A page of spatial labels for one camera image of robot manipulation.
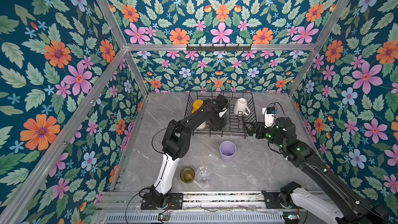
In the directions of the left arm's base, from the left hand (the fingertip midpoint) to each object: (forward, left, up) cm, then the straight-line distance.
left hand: (219, 119), depth 93 cm
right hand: (-12, -14, +15) cm, 24 cm away
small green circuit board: (-46, +31, -10) cm, 56 cm away
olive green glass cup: (-28, +20, -9) cm, 36 cm away
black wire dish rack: (-2, -11, -4) cm, 12 cm away
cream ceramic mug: (+8, -15, 0) cm, 17 cm away
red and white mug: (-1, +11, -5) cm, 12 cm away
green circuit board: (-50, -29, -9) cm, 58 cm away
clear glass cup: (-29, +11, -10) cm, 32 cm away
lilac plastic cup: (-18, -3, -5) cm, 19 cm away
